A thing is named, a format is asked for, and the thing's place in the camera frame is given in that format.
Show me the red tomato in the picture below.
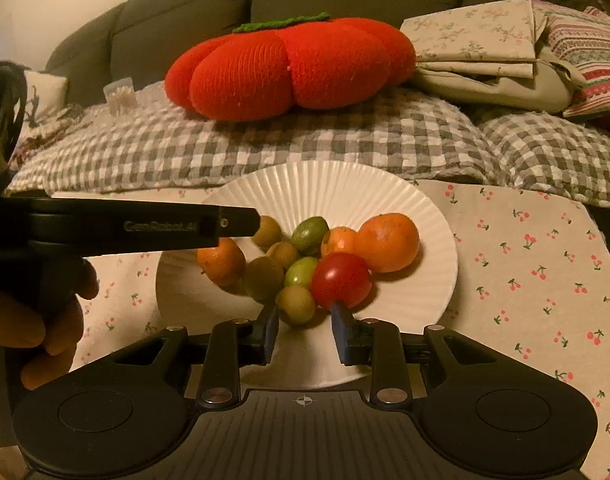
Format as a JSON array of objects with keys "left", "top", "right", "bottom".
[{"left": 311, "top": 252, "right": 372, "bottom": 310}]

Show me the brown kiwi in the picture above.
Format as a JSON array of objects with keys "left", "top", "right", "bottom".
[{"left": 243, "top": 256, "right": 284, "bottom": 304}]

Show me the small yellow-green fruit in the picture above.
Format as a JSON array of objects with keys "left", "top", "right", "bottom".
[
  {"left": 276, "top": 285, "right": 317, "bottom": 326},
  {"left": 266, "top": 240, "right": 302, "bottom": 271}
]

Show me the orange tangerine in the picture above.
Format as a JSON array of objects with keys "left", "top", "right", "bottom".
[
  {"left": 320, "top": 226, "right": 357, "bottom": 257},
  {"left": 355, "top": 212, "right": 420, "bottom": 273},
  {"left": 196, "top": 237, "right": 246, "bottom": 287}
]

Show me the large green tomato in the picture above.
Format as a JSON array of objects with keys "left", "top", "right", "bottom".
[{"left": 283, "top": 257, "right": 319, "bottom": 289}]

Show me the orange tangerine bottom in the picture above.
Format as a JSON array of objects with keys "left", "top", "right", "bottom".
[{"left": 355, "top": 212, "right": 420, "bottom": 273}]

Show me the orange tangerine top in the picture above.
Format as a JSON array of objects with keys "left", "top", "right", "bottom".
[{"left": 320, "top": 226, "right": 357, "bottom": 257}]

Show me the small green fruit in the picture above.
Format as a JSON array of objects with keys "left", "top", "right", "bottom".
[{"left": 291, "top": 216, "right": 329, "bottom": 256}]

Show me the olive green fruit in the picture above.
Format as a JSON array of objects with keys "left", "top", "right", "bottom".
[{"left": 252, "top": 216, "right": 283, "bottom": 252}]

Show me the person left hand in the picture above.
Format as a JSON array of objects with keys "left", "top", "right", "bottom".
[{"left": 0, "top": 257, "right": 99, "bottom": 390}]

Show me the floral fabric at sofa edge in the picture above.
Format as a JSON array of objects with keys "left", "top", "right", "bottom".
[{"left": 10, "top": 104, "right": 87, "bottom": 172}]

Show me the small white embroidered pillow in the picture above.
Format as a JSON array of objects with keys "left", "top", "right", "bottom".
[{"left": 20, "top": 70, "right": 68, "bottom": 134}]

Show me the white ribbed plate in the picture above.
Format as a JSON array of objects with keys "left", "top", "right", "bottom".
[{"left": 156, "top": 162, "right": 458, "bottom": 389}]

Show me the grey checkered blanket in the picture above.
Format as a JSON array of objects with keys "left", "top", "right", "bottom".
[{"left": 9, "top": 83, "right": 610, "bottom": 208}]

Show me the clear cotton swab box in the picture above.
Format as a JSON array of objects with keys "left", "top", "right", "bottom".
[{"left": 103, "top": 77, "right": 138, "bottom": 117}]

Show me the cherry print tablecloth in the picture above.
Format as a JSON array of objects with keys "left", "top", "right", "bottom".
[{"left": 49, "top": 179, "right": 610, "bottom": 480}]

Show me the dark grey sofa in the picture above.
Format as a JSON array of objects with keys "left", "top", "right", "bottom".
[{"left": 46, "top": 0, "right": 590, "bottom": 106}]

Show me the red pumpkin plush cushion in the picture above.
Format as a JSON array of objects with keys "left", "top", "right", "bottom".
[{"left": 165, "top": 13, "right": 416, "bottom": 122}]

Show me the folded floral beige bedding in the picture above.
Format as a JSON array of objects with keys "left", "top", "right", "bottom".
[{"left": 400, "top": 0, "right": 587, "bottom": 114}]

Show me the striped patterned pillow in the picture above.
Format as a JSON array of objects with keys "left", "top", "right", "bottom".
[{"left": 534, "top": 0, "right": 610, "bottom": 120}]

